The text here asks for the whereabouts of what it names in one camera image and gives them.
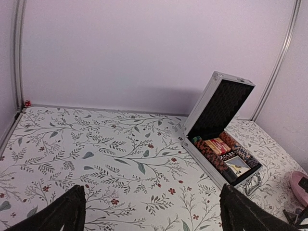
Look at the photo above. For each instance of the orange chip row left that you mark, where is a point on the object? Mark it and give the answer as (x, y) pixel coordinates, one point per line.
(209, 154)

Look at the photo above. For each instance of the orange chip row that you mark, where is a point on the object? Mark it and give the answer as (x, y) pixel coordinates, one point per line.
(238, 149)
(209, 154)

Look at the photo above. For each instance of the playing card deck red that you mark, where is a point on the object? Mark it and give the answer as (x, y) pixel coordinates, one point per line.
(218, 146)

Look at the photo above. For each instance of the orange chip row right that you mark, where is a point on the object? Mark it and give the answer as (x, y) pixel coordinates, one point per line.
(238, 149)

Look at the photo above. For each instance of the small red die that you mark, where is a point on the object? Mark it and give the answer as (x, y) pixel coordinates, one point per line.
(27, 103)

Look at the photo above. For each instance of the aluminium poker case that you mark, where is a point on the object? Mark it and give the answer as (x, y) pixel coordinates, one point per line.
(222, 98)

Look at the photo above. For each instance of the blue booklet card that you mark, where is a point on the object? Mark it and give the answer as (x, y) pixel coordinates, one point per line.
(237, 165)

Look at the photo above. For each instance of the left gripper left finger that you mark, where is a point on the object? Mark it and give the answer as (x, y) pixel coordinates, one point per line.
(66, 213)

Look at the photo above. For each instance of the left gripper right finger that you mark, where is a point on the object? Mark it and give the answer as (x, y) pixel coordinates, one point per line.
(239, 213)

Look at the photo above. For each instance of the pink plate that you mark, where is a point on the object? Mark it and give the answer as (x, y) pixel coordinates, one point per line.
(298, 191)

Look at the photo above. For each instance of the floral table mat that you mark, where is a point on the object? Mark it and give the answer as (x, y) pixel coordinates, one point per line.
(136, 174)

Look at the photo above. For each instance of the black chip stack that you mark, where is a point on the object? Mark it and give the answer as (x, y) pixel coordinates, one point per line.
(229, 175)

